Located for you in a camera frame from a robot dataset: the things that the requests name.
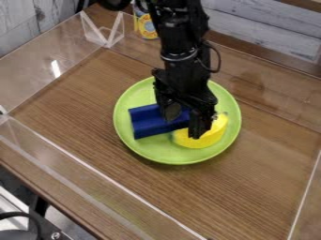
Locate clear acrylic corner bracket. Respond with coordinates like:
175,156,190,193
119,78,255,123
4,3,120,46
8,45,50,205
80,11,124,49

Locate clear acrylic tray wall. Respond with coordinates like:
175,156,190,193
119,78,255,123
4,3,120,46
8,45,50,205
0,112,206,240

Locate black cable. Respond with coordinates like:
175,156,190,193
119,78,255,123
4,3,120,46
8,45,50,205
0,211,45,240

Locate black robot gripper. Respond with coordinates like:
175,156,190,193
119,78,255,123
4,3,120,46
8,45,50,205
151,54,218,140

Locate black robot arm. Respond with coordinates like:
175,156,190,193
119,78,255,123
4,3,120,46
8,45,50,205
137,0,220,139

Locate black metal table bracket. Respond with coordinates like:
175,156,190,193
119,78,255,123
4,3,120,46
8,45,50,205
29,196,72,240

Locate yellow toy banana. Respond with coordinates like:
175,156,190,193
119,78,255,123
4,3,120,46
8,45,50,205
171,112,230,149

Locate green round plate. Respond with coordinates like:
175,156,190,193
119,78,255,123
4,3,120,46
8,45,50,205
112,77,242,165

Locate blue foam block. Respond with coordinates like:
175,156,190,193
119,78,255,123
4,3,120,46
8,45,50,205
128,104,190,140

